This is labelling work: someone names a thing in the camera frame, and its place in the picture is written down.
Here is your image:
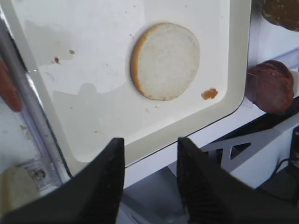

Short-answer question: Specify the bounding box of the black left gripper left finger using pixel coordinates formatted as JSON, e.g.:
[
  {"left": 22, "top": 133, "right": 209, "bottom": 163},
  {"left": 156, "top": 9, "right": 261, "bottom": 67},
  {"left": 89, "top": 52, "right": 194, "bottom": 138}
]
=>
[{"left": 0, "top": 138, "right": 125, "bottom": 224}]

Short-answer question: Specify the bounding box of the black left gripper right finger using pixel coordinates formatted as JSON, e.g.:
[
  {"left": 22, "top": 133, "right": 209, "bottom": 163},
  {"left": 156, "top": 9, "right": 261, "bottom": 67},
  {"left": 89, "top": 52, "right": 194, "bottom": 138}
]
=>
[{"left": 177, "top": 138, "right": 299, "bottom": 224}]

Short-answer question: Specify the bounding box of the bun bottom slice large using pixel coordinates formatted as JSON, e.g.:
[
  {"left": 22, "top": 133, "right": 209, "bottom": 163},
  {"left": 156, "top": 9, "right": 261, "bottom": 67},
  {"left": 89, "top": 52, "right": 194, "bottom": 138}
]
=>
[{"left": 130, "top": 22, "right": 200, "bottom": 101}]

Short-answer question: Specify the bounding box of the front meat patty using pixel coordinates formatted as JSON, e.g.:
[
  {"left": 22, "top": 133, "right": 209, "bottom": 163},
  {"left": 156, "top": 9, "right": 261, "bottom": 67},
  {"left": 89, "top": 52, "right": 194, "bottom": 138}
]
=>
[{"left": 245, "top": 63, "right": 294, "bottom": 115}]

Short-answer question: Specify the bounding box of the meat patty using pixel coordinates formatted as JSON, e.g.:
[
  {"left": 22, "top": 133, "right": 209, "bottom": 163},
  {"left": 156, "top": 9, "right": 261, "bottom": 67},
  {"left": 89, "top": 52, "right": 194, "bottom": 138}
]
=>
[
  {"left": 245, "top": 63, "right": 294, "bottom": 115},
  {"left": 263, "top": 60, "right": 292, "bottom": 78}
]

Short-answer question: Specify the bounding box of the front tomato slice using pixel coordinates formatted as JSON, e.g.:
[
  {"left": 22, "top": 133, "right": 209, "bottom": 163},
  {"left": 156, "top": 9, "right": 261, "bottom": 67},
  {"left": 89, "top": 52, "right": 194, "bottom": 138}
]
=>
[{"left": 0, "top": 59, "right": 23, "bottom": 112}]

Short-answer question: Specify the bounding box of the rear meat patty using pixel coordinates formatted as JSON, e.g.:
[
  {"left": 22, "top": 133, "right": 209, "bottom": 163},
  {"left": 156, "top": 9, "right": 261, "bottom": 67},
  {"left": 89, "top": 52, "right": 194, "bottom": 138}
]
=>
[{"left": 263, "top": 60, "right": 292, "bottom": 78}]

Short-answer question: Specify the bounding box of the bun bottom slice small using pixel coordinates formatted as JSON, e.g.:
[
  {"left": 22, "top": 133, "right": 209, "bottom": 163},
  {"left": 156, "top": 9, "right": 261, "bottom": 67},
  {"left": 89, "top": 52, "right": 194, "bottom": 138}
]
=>
[{"left": 0, "top": 167, "right": 40, "bottom": 216}]

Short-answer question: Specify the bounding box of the left clear acrylic divider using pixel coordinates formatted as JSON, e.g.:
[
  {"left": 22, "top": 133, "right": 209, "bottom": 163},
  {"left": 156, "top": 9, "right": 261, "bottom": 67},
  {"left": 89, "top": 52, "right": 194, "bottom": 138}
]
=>
[{"left": 0, "top": 11, "right": 68, "bottom": 185}]

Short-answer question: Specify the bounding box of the orange food crumb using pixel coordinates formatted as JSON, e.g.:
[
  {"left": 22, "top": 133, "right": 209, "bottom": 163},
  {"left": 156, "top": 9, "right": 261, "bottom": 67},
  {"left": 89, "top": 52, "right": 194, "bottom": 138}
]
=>
[{"left": 201, "top": 88, "right": 218, "bottom": 100}]

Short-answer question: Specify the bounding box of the white rectangular tray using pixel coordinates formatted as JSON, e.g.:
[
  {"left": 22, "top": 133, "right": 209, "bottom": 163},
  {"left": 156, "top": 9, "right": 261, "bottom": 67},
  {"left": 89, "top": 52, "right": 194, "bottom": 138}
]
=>
[{"left": 0, "top": 0, "right": 251, "bottom": 175}]

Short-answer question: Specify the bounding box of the sesame bun top lower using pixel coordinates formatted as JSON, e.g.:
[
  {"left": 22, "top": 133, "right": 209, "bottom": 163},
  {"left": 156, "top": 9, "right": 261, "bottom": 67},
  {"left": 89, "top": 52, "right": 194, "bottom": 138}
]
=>
[{"left": 262, "top": 0, "right": 299, "bottom": 32}]

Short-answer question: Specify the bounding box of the white table frame bracket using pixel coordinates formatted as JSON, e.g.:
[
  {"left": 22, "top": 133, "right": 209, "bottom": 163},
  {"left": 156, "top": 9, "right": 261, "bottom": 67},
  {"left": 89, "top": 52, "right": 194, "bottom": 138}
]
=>
[{"left": 201, "top": 118, "right": 299, "bottom": 189}]

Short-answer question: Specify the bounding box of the left lower clear bracket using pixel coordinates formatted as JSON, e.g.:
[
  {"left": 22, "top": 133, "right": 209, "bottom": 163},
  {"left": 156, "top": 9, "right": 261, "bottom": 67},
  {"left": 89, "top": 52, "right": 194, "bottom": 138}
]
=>
[{"left": 17, "top": 158, "right": 61, "bottom": 193}]

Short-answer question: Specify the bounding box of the black camera cable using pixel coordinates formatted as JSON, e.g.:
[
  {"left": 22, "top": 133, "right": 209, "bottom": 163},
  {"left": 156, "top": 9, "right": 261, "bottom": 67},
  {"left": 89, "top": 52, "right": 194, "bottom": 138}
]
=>
[{"left": 268, "top": 157, "right": 295, "bottom": 180}]

